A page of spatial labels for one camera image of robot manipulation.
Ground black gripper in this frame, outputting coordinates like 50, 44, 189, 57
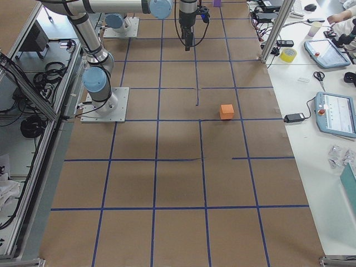
179, 0, 197, 51

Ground orange foam cube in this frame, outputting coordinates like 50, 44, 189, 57
219, 104, 235, 120

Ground person hand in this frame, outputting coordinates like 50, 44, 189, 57
327, 13, 344, 24

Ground purple foam cube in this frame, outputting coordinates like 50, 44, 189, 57
212, 0, 221, 7

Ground black remote device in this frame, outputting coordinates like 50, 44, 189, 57
276, 40, 294, 47

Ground yellow tape roll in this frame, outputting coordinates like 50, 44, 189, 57
280, 47, 297, 63

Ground white paper cup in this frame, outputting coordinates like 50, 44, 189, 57
307, 21, 323, 37

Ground upper blue teach pendant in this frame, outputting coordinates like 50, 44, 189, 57
304, 39, 350, 69

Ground blue teach pendant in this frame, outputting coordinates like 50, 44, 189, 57
314, 92, 355, 139
304, 39, 350, 69

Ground black power adapter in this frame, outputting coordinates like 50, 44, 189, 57
283, 112, 305, 123

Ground black control box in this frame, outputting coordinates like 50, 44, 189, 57
19, 20, 49, 59

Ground lower blue teach pendant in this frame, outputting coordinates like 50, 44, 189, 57
314, 92, 355, 139

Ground teal box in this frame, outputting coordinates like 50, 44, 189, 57
340, 163, 356, 211

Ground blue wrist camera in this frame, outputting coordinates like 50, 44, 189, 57
197, 6, 210, 24

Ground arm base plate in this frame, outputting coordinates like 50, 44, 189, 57
80, 87, 130, 123
103, 16, 140, 39

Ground aluminium frame post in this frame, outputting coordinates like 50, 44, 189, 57
260, 0, 295, 63

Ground black handled scissors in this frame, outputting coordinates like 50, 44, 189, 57
313, 71, 325, 92

